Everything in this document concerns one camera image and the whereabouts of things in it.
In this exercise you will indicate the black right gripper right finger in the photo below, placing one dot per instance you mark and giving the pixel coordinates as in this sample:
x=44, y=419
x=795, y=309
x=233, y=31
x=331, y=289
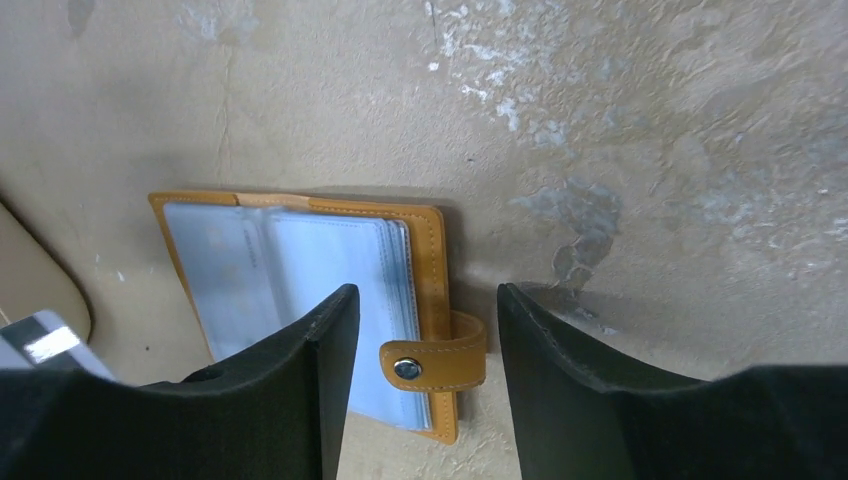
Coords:
x=584, y=410

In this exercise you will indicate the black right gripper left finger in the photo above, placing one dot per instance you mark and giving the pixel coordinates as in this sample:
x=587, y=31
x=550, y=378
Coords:
x=275, y=410

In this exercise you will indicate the yellow leather card holder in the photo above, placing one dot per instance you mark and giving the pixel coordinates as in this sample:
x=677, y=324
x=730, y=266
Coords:
x=252, y=264

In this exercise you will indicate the beige oval card tray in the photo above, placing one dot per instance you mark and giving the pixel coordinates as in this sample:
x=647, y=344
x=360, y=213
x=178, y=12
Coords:
x=31, y=281

